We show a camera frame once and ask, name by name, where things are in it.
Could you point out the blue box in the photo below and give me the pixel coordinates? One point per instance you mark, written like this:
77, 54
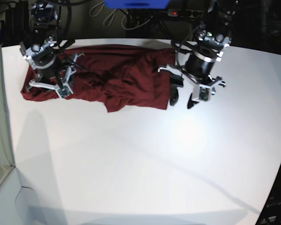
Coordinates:
137, 4

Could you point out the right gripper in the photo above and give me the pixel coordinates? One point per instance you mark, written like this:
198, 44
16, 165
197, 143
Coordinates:
55, 75

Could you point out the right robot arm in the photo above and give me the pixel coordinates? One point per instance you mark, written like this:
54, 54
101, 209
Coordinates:
45, 35

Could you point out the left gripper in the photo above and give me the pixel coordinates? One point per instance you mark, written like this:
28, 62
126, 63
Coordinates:
197, 69

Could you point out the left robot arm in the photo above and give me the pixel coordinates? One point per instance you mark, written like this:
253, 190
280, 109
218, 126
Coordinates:
212, 35

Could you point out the black power strip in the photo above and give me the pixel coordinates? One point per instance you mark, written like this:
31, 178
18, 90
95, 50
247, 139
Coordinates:
184, 13

